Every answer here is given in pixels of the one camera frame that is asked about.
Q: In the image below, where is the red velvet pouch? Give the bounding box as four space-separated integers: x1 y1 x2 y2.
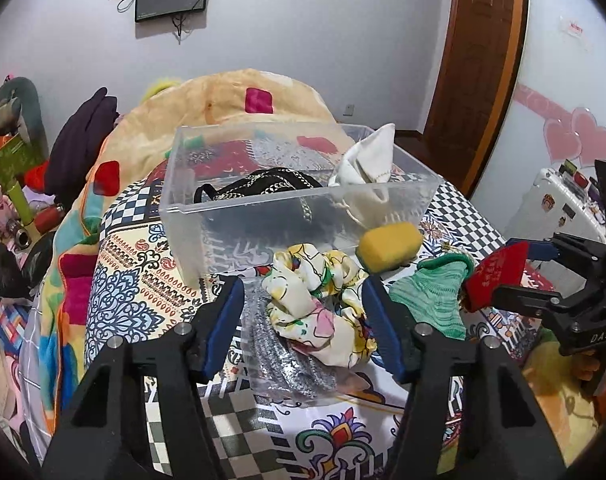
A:
464 240 530 312

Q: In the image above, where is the green knitted cloth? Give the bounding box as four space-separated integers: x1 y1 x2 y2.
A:
389 252 474 340

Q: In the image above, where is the silver rope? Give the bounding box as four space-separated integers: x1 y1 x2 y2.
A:
238 278 340 408

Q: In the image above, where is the yellow sponge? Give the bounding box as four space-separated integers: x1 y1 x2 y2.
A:
356 222 423 274

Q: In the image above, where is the floral silk scrunchie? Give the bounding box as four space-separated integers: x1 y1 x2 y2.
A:
262 243 377 368

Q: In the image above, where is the person's right hand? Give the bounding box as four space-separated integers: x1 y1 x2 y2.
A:
570 349 600 382

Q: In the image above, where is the white suitcase with stickers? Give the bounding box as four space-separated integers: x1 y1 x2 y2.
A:
503 168 606 243

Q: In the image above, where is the patterned patchwork bedsheet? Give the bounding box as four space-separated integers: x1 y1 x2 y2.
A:
82 159 559 480

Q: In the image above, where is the white cloth pouch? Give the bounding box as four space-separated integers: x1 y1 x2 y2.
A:
328 122 395 186

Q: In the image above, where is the brown wooden door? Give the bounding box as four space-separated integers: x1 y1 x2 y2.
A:
423 0 528 196

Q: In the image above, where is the clear plastic storage box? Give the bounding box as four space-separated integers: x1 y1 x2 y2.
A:
160 122 442 285

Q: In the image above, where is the dark purple garment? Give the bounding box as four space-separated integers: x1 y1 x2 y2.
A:
45 87 118 210

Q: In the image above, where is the grey green plush toy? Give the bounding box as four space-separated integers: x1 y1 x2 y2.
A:
0 77 49 158

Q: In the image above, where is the black chain strap bag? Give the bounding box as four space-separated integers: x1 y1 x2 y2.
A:
193 167 321 204

